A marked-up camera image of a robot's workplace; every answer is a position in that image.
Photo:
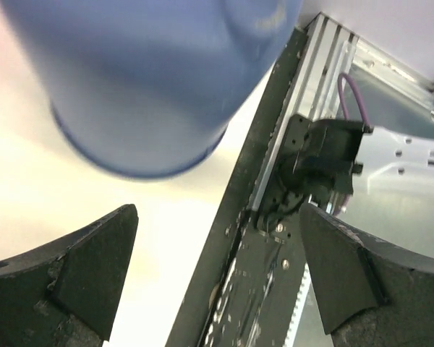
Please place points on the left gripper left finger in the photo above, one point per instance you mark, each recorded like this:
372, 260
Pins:
67, 292

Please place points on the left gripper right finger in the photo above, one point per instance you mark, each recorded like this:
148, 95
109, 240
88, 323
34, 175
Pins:
369, 291

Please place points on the blue plastic bucket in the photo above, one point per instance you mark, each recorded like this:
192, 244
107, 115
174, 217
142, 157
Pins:
146, 89

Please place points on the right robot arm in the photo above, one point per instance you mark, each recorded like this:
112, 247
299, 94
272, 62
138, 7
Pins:
335, 156

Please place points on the white slotted cable duct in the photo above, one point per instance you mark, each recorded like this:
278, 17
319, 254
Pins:
298, 308

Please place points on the aluminium rail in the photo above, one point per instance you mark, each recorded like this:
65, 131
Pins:
312, 93

